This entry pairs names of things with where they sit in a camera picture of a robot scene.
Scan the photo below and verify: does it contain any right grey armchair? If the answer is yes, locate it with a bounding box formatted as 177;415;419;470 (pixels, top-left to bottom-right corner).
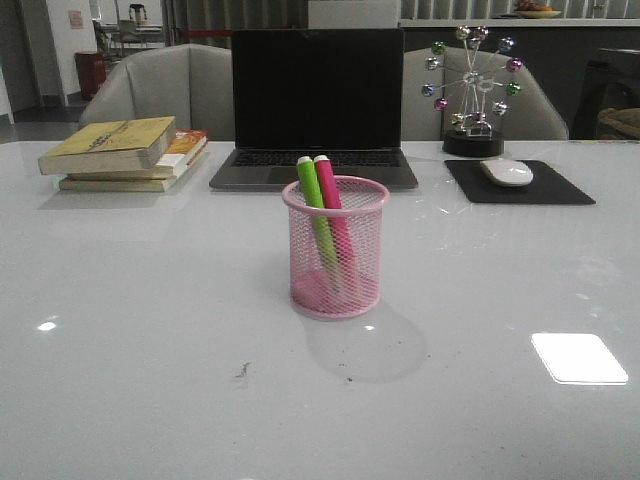
401;46;568;141

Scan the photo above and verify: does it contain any bottom cream book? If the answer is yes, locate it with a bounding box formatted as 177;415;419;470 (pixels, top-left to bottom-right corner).
58;148;205;192

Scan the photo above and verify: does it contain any pink mesh pen holder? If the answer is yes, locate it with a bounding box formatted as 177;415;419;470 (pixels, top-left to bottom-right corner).
282;175;389;319

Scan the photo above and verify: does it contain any ferris wheel desk toy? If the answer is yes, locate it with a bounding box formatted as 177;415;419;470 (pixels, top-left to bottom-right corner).
421;25;524;157

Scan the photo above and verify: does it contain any pink marker pen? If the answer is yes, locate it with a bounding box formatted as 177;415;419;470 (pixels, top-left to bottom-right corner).
313;154;358;281

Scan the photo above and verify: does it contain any white counter shelf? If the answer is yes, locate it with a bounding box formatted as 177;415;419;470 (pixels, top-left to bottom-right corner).
399;18;640;28

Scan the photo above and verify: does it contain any yellow top book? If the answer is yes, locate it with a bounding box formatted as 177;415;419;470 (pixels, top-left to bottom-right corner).
38;116;176;175

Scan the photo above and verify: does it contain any grey laptop computer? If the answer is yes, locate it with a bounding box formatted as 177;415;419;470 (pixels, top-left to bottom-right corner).
209;28;418;191

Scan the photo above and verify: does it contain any left grey armchair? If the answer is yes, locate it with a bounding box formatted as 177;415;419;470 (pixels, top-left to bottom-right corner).
79;44;235;141

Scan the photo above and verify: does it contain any green marker pen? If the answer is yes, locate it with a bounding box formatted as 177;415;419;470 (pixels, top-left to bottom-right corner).
296;155;344;296

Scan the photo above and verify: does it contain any white computer mouse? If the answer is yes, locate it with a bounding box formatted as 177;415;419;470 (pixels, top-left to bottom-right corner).
479;158;534;187

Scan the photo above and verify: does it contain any grey armchair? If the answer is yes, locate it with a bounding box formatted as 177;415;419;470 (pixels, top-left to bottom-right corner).
79;44;235;141
401;46;568;141

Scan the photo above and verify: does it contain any orange middle book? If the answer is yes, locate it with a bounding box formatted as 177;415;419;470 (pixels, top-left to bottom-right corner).
67;130;208;180

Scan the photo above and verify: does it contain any black mouse pad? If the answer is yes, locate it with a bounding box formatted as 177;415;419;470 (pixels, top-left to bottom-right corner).
445;159;596;205

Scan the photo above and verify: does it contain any fruit bowl on counter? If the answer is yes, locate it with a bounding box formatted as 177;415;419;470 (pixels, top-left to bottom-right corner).
514;0;561;19

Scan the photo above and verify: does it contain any red trash bin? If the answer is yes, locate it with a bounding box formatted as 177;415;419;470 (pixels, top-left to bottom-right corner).
74;51;106;100

